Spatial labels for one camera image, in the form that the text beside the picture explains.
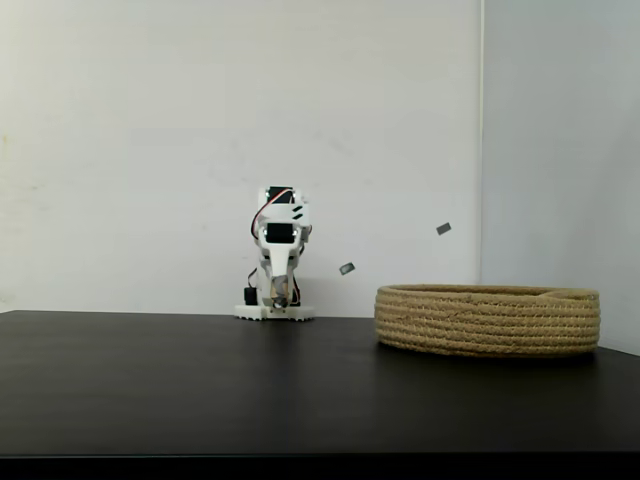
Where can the grey tape piece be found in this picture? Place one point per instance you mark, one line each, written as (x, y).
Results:
(444, 228)
(347, 268)

